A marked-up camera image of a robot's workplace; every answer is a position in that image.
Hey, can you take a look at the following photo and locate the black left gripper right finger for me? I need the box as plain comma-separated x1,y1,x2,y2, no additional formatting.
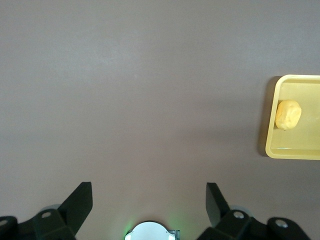
199,182,311,240

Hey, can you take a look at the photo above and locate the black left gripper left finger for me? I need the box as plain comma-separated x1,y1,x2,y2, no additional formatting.
0,181,94,240

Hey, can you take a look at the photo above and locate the yellow potato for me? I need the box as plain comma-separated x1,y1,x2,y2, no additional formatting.
274,99,303,131

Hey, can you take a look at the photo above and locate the yellow plastic tray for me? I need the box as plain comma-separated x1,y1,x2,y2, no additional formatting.
264,74,320,160

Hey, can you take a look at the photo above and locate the brown table mat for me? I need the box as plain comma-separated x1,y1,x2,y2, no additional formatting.
0,0,320,240

